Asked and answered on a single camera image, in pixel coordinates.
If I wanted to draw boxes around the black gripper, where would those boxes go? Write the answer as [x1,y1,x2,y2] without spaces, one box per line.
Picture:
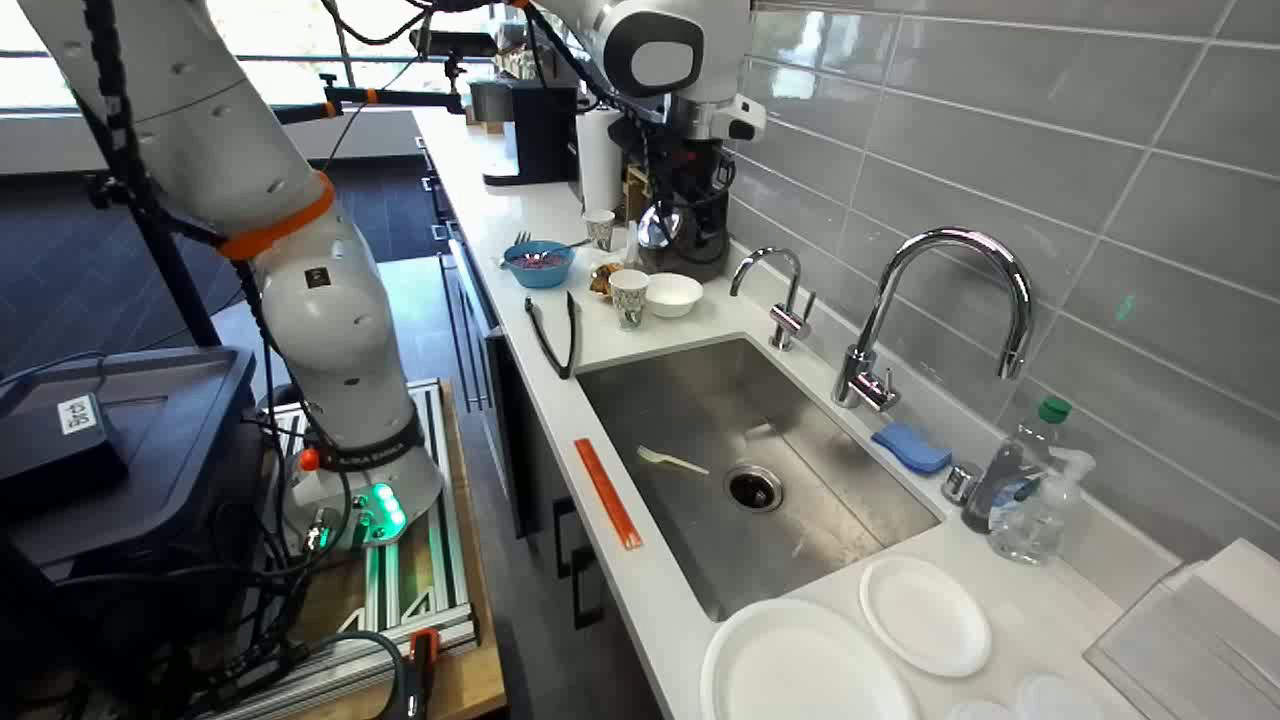
[647,93,740,176]

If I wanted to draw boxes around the small white plate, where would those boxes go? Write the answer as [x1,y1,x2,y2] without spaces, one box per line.
[857,552,996,685]

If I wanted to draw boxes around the large white plate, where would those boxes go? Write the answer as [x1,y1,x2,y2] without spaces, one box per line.
[698,597,920,720]

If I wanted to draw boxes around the white paper towel roll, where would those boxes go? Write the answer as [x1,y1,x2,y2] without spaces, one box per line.
[571,103,630,219]

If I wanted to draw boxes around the dark slow cooker pot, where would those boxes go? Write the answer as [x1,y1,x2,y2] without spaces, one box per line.
[633,165,740,283]

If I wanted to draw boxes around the black coffee machine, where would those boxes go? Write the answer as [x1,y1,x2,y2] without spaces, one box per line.
[468,74,585,186]

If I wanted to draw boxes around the white bowl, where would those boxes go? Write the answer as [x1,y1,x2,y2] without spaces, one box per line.
[641,266,709,322]

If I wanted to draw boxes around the white paper cup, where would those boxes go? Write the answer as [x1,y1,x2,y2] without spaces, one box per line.
[609,265,652,331]

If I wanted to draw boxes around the blue bowl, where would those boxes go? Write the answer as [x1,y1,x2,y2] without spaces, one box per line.
[499,230,582,293]

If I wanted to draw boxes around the small chrome faucet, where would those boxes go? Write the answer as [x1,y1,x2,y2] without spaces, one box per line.
[730,244,820,354]

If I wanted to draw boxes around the tall chrome faucet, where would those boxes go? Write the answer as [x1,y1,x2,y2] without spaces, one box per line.
[833,219,1039,414]

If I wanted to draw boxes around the stainless steel sink basin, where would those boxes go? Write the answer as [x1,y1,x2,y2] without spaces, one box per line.
[571,331,945,623]

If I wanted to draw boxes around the black kitchen tongs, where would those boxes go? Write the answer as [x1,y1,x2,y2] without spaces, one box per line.
[520,287,585,383]

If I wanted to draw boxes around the pale utensil in sink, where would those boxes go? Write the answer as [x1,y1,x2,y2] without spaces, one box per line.
[638,444,715,481]

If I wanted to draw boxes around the bright window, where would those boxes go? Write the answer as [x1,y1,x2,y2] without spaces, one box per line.
[0,0,511,114]

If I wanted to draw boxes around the sink drain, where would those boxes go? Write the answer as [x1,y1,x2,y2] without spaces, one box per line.
[724,460,793,515]

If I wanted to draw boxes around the orange strip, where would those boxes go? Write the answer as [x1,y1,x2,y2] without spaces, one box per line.
[571,435,644,552]

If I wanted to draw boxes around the dark base cabinet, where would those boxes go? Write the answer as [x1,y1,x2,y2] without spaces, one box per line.
[421,156,672,720]

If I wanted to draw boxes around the blue sponge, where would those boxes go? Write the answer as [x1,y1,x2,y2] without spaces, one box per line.
[871,419,955,481]

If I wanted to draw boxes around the clear green-capped soap bottle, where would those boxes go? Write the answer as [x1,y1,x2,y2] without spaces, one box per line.
[987,390,1100,566]

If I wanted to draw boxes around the black tripod stand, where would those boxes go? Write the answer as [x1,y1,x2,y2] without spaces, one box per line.
[125,170,226,350]

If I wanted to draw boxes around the wooden base board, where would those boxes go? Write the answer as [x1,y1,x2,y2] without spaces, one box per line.
[283,383,511,720]

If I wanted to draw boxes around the black bin with QR label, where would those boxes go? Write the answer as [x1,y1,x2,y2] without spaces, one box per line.
[0,344,272,720]

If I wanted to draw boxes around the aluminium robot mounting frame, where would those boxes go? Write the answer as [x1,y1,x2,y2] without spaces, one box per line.
[211,377,479,720]

